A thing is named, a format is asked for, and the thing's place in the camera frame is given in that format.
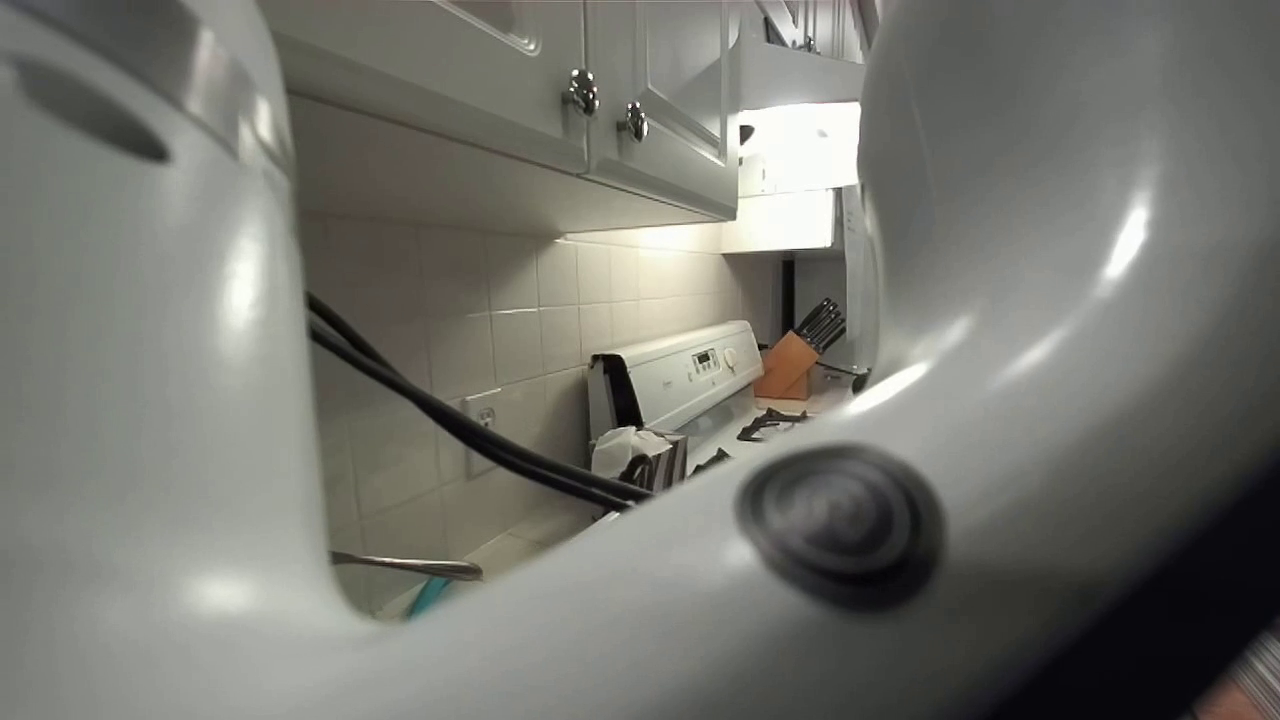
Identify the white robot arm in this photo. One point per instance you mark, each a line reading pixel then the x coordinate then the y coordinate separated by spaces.
pixel 1059 501

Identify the white gas stove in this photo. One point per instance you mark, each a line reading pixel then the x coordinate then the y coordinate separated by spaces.
pixel 700 387

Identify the striped oven mitt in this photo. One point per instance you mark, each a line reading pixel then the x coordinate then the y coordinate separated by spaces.
pixel 643 459

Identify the wooden knife block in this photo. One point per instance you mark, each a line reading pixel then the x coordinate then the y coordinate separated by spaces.
pixel 795 357

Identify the white upper cabinets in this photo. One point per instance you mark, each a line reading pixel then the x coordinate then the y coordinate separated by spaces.
pixel 513 115

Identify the white range hood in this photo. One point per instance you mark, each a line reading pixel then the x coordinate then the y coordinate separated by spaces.
pixel 795 126

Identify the white wall outlet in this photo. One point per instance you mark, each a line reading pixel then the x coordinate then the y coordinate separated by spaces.
pixel 485 413

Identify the teal handled utensil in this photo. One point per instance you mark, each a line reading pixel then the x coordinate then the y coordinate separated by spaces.
pixel 426 597

